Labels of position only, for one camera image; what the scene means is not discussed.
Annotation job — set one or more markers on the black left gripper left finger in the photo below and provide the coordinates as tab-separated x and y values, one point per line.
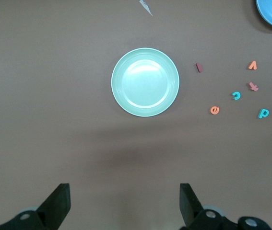
54	206

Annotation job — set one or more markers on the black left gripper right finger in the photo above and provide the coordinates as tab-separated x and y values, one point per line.
189	206

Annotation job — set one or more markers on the orange letter e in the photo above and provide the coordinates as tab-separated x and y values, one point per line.
212	110

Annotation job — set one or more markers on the teal letter c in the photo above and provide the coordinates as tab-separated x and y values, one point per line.
238	96

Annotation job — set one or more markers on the maroon letter l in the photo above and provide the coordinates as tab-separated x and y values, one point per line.
199	67

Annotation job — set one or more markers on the brown table cover sheet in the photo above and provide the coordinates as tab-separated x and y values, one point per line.
54	95

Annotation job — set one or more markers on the teal letter p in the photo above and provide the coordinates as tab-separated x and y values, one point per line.
261	115

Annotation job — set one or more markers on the green plate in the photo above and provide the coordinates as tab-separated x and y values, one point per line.
145	82

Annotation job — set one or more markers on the pink red letter t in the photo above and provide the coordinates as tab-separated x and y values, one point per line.
253	86

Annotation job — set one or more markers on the orange letter v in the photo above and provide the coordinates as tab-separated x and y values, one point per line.
250	66

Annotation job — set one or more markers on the white paper scrap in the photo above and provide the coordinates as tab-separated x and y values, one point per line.
147	8

